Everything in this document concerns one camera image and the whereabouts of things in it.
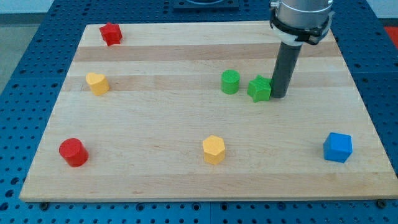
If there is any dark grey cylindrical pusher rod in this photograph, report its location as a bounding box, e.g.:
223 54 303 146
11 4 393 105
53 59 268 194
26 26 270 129
271 42 302 98

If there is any red star block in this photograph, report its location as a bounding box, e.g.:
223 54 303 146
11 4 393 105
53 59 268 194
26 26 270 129
99 22 123 46

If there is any green star block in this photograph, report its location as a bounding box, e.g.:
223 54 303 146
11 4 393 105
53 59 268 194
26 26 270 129
247 75 272 103

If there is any blue cube block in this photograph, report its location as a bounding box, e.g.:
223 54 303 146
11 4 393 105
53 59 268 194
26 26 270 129
323 133 353 163

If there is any yellow hexagon block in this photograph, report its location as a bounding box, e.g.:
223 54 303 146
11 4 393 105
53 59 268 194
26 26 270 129
202 135 226 165

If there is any red cylinder block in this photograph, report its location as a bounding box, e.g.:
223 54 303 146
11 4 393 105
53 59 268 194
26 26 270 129
58 138 89 167

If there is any green cylinder block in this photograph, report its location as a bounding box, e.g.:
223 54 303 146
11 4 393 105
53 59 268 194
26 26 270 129
221 70 240 95

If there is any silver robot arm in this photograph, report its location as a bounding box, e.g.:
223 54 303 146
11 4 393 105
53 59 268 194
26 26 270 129
269 0 334 98

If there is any light wooden board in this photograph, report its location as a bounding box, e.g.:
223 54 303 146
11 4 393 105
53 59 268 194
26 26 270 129
20 21 397 202

